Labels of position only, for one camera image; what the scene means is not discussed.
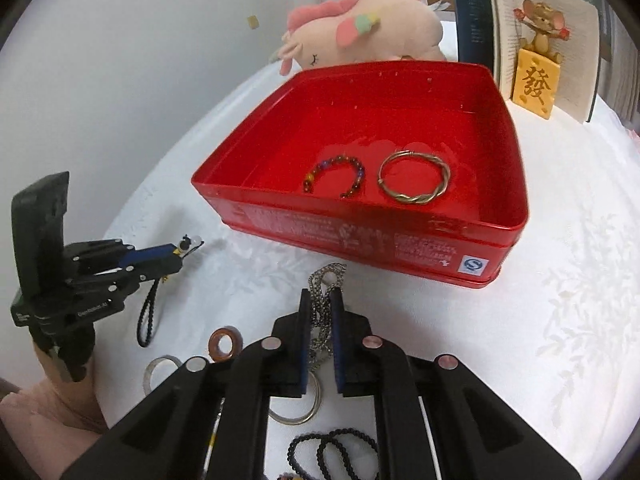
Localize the black strap with charm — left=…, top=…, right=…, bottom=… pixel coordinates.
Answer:
left=136, top=234, right=205, bottom=348

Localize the gold twisted bangle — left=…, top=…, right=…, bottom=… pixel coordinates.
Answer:
left=377, top=150, right=451, bottom=206

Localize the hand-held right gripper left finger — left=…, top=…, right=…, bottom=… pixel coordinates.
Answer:
left=60, top=289, right=309, bottom=480

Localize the silver chain necklace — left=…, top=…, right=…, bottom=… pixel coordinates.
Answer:
left=306, top=263, right=347, bottom=373

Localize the wide copper ring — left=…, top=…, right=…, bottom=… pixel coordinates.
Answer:
left=207, top=326, right=242, bottom=362

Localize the dark blue book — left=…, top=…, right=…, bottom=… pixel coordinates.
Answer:
left=450, top=0, right=496, bottom=68

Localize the wide silver bangle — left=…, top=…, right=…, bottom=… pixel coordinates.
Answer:
left=143, top=355, right=183, bottom=393

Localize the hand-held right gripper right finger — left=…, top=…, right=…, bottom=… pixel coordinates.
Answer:
left=329, top=290, right=583, bottom=480

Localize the mouse figurine on yellow block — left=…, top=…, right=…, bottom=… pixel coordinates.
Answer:
left=510, top=0, right=571, bottom=121

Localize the colourful beaded bracelet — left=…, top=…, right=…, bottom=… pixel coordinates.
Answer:
left=302, top=155, right=365, bottom=200

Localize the pink unicorn plush toy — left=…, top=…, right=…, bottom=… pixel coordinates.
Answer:
left=270, top=0, right=447, bottom=76

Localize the black beaded bracelet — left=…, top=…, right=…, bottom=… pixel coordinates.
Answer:
left=287, top=427, right=381, bottom=480

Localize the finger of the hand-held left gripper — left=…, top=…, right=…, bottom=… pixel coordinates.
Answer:
left=72, top=256, right=182, bottom=293
left=65, top=240, right=182, bottom=273

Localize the red tin box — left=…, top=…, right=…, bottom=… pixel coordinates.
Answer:
left=191, top=60, right=530, bottom=290

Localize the thin silver bangle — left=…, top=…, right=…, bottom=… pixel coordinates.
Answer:
left=267, top=370, right=323, bottom=426

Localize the white patterned bed sheet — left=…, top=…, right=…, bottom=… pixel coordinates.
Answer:
left=95, top=20, right=640, bottom=480

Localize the white cartoon monkey box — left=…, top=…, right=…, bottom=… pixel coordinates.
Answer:
left=485, top=0, right=601, bottom=123

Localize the person's left hand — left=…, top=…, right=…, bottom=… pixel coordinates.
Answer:
left=0, top=337, right=108, bottom=441

